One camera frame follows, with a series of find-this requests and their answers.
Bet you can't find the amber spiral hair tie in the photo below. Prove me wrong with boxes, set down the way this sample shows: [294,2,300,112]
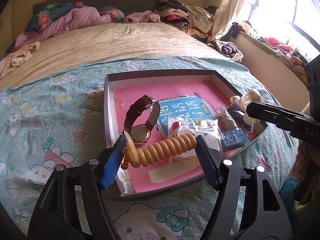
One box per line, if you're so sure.
[120,130,198,169]

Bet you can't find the small stud earrings card bag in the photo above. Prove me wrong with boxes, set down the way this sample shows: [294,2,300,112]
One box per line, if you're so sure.
[177,119,222,152]

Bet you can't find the maroon leather strap wristwatch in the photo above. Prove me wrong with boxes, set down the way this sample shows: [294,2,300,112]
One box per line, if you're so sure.
[124,94,161,145]

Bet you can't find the red ball earrings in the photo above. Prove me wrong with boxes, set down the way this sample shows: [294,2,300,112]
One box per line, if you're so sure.
[168,119,180,138]

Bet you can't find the black beaded item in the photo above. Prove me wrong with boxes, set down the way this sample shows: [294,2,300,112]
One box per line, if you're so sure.
[227,104,253,134]

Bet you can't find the cream plastic hair claw clip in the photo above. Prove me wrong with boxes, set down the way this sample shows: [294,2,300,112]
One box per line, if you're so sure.
[230,89,265,125]

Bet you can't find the yellow bangles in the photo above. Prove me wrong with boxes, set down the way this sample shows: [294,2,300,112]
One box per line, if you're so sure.
[217,114,239,132]

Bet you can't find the clothes on window ledge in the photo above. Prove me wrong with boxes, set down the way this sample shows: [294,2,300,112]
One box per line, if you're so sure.
[234,21,309,85]

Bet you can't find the hello kitty teal blanket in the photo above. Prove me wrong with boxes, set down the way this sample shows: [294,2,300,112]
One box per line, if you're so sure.
[0,56,299,240]

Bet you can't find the shallow dark cardboard box tray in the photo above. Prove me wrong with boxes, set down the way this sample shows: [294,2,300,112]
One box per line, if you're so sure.
[104,69,267,197]

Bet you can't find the bag stuffed with clothes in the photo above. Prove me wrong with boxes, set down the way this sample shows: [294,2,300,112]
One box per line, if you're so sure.
[207,40,244,63]

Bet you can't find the beige bed sheet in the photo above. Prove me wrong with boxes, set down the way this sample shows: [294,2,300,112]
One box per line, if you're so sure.
[1,23,223,89]

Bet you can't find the cream curtain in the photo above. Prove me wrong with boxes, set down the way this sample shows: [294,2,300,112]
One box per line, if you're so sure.
[208,0,245,42]

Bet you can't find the pile of mixed clothes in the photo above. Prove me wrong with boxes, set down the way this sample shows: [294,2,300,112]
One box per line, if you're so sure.
[154,0,217,43]

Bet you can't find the peach child garment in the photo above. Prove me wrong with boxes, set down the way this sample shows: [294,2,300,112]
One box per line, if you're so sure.
[0,41,41,80]

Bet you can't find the pink fuzzy garment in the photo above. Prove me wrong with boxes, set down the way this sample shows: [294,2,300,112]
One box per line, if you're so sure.
[124,10,161,23]

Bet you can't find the pink crumpled quilt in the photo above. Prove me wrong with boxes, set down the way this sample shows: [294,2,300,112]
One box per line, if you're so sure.
[14,6,113,51]

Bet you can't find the floral dark blue pillow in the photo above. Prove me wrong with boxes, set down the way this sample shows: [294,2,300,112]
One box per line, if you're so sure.
[25,2,125,33]

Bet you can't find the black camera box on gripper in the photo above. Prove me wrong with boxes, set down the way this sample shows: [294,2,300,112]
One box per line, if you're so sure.
[304,55,320,121]

